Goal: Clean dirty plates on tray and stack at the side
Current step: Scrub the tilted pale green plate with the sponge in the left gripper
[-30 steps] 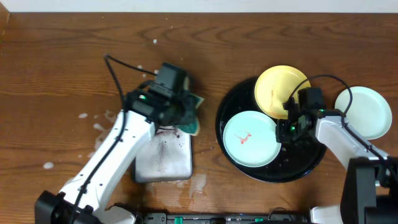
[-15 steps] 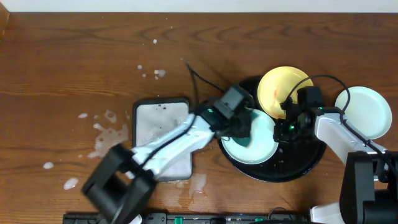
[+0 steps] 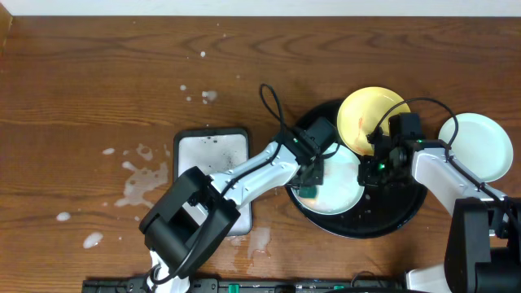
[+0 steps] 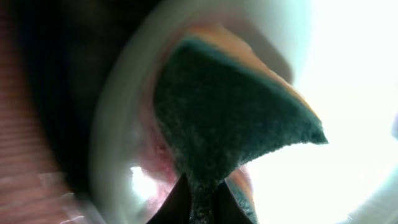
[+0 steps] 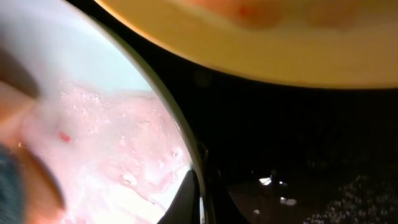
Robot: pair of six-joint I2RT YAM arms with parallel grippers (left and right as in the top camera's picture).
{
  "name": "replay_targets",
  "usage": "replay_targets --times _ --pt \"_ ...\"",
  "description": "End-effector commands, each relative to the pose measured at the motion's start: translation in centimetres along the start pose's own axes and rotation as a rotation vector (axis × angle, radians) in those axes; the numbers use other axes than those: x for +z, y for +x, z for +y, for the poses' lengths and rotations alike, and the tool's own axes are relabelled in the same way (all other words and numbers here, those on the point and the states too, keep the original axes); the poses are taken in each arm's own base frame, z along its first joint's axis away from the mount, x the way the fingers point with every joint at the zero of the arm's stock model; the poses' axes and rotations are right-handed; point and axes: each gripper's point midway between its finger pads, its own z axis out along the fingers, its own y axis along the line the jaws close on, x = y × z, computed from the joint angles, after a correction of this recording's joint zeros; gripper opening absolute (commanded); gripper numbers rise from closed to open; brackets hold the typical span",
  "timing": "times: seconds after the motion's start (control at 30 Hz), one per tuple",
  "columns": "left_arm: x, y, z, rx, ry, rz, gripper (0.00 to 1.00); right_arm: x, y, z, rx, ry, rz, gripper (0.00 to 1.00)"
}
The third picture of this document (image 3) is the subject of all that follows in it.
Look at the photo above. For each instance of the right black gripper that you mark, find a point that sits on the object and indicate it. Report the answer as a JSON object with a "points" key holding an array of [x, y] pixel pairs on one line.
{"points": [[367, 177]]}

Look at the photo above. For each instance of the black rectangular soap tray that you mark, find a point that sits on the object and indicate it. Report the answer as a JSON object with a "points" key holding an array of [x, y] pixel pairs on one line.
{"points": [[212, 151]]}

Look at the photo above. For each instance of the black round tray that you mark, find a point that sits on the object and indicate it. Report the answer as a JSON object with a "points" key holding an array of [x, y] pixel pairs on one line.
{"points": [[380, 211]]}

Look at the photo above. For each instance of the green scrubbing sponge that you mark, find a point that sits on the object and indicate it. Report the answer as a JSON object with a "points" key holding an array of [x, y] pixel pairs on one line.
{"points": [[308, 192]]}

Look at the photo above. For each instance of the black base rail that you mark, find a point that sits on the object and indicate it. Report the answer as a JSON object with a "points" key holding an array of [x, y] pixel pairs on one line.
{"points": [[212, 285]]}

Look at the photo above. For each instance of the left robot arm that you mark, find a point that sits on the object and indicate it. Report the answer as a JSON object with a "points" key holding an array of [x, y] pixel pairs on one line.
{"points": [[191, 220]]}

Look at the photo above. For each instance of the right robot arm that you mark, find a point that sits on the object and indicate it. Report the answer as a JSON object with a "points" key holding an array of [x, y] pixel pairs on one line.
{"points": [[483, 249]]}

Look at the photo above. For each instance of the yellow plate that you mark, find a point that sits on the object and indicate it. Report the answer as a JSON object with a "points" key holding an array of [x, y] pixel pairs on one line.
{"points": [[360, 112]]}

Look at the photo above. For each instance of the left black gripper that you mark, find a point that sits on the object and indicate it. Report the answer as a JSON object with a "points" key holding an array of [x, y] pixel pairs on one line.
{"points": [[310, 179]]}

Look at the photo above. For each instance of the light blue plate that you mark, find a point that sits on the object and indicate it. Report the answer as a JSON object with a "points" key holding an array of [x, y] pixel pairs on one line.
{"points": [[483, 146]]}

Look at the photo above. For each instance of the mint green plate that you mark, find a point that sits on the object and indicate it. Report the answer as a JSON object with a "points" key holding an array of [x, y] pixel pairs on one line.
{"points": [[340, 190]]}

